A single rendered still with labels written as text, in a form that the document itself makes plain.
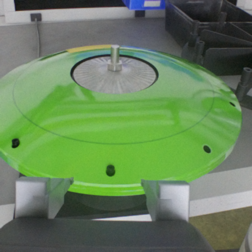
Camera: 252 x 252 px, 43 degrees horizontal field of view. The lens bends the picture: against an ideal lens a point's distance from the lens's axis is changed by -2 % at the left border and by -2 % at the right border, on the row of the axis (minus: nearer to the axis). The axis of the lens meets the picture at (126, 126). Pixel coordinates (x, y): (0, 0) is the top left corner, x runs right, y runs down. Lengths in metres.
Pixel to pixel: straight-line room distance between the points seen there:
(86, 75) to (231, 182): 0.28
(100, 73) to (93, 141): 0.11
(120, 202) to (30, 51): 0.59
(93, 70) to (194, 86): 0.12
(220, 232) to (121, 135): 1.37
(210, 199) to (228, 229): 1.17
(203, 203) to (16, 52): 0.64
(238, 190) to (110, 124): 0.27
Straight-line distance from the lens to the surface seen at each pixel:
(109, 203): 0.43
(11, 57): 0.90
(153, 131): 0.31
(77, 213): 0.44
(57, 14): 1.15
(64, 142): 0.31
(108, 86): 0.36
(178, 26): 0.97
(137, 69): 0.40
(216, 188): 0.51
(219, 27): 0.84
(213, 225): 1.66
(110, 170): 0.28
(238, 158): 0.57
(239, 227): 1.69
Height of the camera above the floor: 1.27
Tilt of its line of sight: 36 degrees down
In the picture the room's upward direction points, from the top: 3 degrees clockwise
